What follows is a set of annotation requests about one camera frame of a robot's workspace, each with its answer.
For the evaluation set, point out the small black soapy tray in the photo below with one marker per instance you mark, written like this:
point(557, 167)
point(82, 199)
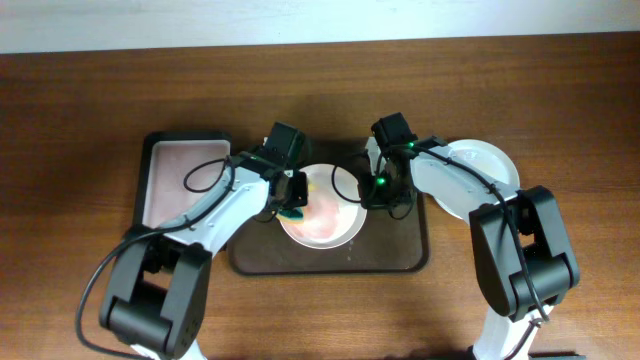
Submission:
point(167, 157)

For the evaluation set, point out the white front plate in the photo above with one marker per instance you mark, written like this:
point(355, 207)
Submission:
point(487, 160)

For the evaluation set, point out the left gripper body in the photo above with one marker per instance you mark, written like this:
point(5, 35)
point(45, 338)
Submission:
point(296, 194)

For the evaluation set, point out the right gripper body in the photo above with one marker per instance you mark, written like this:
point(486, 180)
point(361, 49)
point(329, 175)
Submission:
point(382, 191)

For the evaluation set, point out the large brown serving tray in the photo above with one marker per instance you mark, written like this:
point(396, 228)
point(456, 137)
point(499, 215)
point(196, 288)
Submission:
point(387, 243)

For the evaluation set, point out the green yellow sponge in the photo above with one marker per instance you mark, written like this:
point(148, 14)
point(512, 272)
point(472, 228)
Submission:
point(294, 215)

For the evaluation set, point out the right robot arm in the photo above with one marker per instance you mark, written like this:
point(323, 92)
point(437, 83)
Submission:
point(524, 261)

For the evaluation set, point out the pink plate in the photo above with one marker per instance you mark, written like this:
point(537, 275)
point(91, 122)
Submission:
point(329, 220)

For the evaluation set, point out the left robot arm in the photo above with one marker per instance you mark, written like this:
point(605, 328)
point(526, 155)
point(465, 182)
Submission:
point(157, 291)

